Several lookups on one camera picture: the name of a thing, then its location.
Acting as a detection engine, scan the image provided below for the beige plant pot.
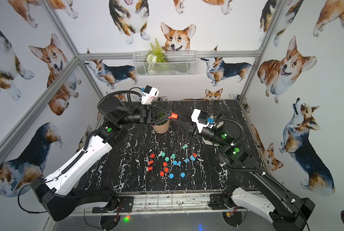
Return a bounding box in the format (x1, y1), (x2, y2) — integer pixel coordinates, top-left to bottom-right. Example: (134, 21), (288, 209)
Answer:
(152, 119), (170, 134)

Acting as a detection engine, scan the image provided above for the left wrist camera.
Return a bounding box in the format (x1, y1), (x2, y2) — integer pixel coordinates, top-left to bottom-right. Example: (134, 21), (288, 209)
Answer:
(141, 85), (159, 105)

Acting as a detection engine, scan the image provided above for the green fern with flower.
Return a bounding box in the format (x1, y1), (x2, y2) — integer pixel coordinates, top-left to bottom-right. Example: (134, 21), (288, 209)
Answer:
(146, 39), (168, 75)

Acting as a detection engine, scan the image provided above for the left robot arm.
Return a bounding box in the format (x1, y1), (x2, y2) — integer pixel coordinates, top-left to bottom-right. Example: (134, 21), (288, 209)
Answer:
(31, 86), (178, 221)

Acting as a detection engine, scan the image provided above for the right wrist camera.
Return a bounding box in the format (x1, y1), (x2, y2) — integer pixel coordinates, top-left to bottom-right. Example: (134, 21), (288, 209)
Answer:
(191, 109), (214, 133)

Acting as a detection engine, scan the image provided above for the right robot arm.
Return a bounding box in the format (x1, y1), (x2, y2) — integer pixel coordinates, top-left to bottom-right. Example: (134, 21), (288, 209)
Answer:
(170, 109), (315, 231)

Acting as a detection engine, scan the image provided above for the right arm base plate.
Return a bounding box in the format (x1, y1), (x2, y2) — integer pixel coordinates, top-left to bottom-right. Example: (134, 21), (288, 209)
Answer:
(208, 192), (247, 210)

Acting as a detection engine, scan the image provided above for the green succulent plant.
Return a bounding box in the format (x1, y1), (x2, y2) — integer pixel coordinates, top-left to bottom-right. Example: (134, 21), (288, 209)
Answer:
(157, 112), (168, 126)

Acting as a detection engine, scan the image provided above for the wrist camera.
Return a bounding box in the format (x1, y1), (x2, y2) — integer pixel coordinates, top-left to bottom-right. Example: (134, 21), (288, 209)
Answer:
(191, 109), (214, 133)
(141, 85), (159, 105)

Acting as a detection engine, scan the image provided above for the white wire wall basket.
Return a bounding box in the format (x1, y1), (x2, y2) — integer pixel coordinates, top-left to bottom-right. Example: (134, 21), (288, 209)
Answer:
(132, 51), (198, 77)

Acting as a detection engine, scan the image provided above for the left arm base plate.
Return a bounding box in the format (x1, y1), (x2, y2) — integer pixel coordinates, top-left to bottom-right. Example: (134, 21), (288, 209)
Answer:
(92, 196), (134, 213)

